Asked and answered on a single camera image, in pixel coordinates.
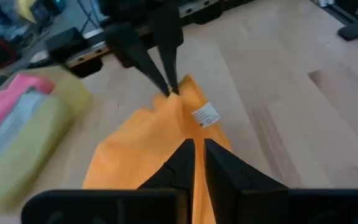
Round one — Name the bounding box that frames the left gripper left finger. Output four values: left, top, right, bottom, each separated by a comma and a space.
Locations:
21, 139, 195, 224

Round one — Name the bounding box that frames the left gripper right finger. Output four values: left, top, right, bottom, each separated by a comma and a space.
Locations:
204, 139, 358, 224

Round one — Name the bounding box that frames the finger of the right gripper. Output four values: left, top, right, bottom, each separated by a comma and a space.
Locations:
149, 6, 185, 95
104, 24, 171, 97

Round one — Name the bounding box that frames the orange microfiber towel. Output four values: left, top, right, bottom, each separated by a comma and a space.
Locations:
82, 74, 232, 224

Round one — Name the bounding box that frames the pink microfiber towel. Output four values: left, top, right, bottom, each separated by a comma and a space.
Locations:
0, 73, 55, 139

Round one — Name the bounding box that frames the grey microfiber towel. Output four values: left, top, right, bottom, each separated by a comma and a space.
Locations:
0, 91, 48, 178

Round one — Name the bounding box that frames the yellow translucent plastic bin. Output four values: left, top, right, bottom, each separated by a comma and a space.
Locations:
0, 67, 91, 212

